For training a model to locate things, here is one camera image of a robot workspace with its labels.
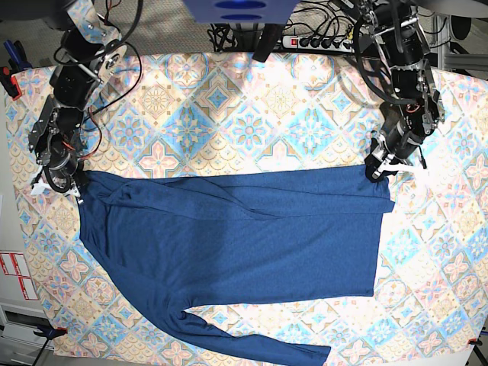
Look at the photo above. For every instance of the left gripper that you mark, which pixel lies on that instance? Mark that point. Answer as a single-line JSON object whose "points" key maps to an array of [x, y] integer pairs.
{"points": [[390, 150]]}

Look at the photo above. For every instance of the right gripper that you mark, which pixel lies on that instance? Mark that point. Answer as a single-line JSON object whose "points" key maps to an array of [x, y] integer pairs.
{"points": [[66, 176]]}

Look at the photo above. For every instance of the blue long-sleeve T-shirt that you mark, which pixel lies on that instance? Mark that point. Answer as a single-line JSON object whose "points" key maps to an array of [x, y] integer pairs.
{"points": [[170, 244]]}

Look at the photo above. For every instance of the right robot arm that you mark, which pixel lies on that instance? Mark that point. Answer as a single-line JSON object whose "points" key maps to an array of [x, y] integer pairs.
{"points": [[90, 51]]}

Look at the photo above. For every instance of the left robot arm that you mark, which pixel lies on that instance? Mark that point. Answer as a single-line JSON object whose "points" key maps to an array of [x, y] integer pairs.
{"points": [[413, 104]]}

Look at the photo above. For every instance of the red-black clamp top left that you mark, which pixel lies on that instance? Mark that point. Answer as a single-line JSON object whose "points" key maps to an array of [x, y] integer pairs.
{"points": [[10, 84]]}

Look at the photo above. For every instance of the red-white labels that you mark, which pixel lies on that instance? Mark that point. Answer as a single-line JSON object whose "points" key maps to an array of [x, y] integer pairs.
{"points": [[14, 265]]}

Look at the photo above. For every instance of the blue clamp top left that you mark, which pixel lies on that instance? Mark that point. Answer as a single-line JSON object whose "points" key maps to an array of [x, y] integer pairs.
{"points": [[18, 58]]}

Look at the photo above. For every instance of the white power strip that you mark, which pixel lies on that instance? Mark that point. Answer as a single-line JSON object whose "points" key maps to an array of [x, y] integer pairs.
{"points": [[337, 45]]}

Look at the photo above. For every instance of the patterned tile tablecloth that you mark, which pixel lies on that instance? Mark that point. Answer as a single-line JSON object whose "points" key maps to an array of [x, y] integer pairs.
{"points": [[209, 114]]}

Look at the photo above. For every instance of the black clamp bottom left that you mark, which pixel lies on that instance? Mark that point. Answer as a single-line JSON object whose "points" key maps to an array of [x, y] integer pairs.
{"points": [[49, 332]]}

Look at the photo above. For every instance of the black clamp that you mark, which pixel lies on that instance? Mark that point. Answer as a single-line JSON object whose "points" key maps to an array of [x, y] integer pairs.
{"points": [[49, 332], [475, 342]]}

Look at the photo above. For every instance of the black clamp bottom right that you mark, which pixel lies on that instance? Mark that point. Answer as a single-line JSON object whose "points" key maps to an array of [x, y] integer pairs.
{"points": [[475, 342]]}

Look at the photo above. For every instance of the blue box overhead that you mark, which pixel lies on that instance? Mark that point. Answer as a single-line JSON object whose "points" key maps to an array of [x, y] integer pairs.
{"points": [[241, 11]]}

